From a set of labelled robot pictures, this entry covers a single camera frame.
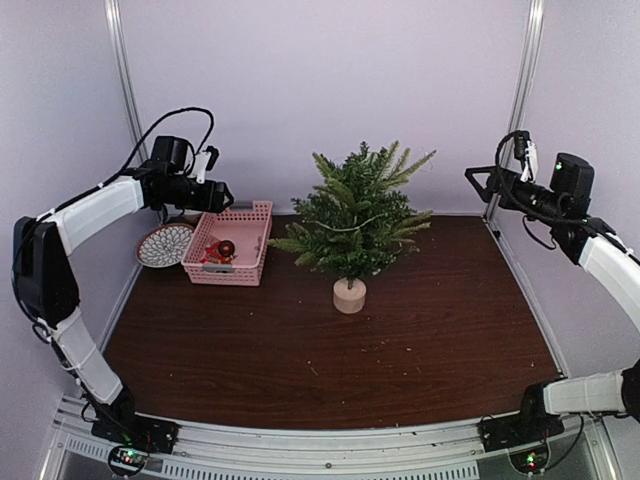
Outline left aluminium corner post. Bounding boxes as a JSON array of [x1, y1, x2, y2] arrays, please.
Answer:
[[104, 0, 142, 142]]

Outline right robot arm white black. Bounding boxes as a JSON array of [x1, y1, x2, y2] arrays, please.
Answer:
[[465, 153, 639, 442]]

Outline aluminium front rail frame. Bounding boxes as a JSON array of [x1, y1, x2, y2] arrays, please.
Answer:
[[37, 394, 626, 480]]

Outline right aluminium corner post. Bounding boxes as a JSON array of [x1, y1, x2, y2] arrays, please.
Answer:
[[482, 0, 546, 221]]

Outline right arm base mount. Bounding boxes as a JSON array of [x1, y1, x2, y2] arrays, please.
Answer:
[[478, 414, 565, 476]]

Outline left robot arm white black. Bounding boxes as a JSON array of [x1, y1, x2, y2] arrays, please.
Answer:
[[11, 136, 234, 444]]

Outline red ball ornament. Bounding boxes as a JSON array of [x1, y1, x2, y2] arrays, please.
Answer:
[[217, 240, 235, 258]]

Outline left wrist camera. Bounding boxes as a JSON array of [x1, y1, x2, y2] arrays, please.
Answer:
[[191, 146, 220, 184]]

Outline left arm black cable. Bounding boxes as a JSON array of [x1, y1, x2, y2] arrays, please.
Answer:
[[97, 107, 216, 189]]

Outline small green christmas tree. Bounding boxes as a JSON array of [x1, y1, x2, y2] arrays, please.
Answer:
[[268, 141, 436, 314]]

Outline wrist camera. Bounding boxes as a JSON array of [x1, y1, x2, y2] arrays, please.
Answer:
[[191, 146, 220, 184], [513, 130, 539, 183]]

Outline red ribbon bow ornament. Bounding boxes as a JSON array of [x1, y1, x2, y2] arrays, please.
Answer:
[[204, 242, 219, 255]]

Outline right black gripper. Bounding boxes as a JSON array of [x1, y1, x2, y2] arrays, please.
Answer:
[[465, 166, 566, 226]]

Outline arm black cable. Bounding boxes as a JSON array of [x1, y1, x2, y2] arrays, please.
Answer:
[[494, 130, 591, 249], [97, 107, 216, 189]]

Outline aluminium corner post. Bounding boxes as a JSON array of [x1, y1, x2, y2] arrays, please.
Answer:
[[104, 0, 142, 142], [482, 0, 546, 221]]

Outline blue white patterned plate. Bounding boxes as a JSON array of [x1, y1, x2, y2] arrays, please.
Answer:
[[136, 223, 195, 269]]

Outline gold star ornament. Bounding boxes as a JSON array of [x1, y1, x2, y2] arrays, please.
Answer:
[[201, 253, 235, 264]]

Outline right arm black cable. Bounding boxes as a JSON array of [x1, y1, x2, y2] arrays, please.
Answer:
[[494, 130, 591, 249]]

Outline fairy light string with battery box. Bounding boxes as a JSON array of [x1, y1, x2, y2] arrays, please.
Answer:
[[309, 149, 436, 234]]

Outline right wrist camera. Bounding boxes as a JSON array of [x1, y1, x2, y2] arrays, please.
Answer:
[[513, 130, 539, 183]]

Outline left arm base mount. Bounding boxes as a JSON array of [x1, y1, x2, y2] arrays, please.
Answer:
[[91, 408, 179, 478]]

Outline pink plastic basket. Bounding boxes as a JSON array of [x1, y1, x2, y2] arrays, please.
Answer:
[[181, 201, 273, 287]]

